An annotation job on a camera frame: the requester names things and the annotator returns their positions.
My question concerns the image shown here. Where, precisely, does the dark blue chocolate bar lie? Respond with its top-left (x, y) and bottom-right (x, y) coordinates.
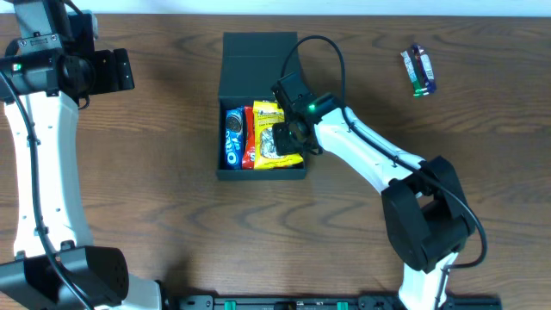
top-left (412, 44), bottom-right (436, 96)

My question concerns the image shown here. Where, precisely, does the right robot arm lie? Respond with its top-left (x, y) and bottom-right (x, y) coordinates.
top-left (274, 90), bottom-right (481, 309)

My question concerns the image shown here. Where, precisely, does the blue Oreo cookie pack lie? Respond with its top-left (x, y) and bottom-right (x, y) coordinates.
top-left (224, 107), bottom-right (245, 170)

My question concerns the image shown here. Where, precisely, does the yellow Hacks candy bag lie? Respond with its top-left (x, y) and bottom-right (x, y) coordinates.
top-left (253, 101), bottom-right (303, 170)

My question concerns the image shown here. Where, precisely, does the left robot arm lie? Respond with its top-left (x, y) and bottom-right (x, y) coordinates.
top-left (1, 0), bottom-right (165, 309)

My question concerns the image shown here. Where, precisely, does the black gift box with lid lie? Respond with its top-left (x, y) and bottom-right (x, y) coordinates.
top-left (216, 32), bottom-right (306, 181)

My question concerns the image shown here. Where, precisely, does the green white candy bar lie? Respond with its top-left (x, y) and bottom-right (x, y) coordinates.
top-left (400, 50), bottom-right (424, 97)

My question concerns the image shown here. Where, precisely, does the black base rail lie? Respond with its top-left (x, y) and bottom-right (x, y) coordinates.
top-left (165, 294), bottom-right (504, 310)

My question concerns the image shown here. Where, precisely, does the red Hacks candy bag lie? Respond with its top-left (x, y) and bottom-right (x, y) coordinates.
top-left (242, 106), bottom-right (256, 170)

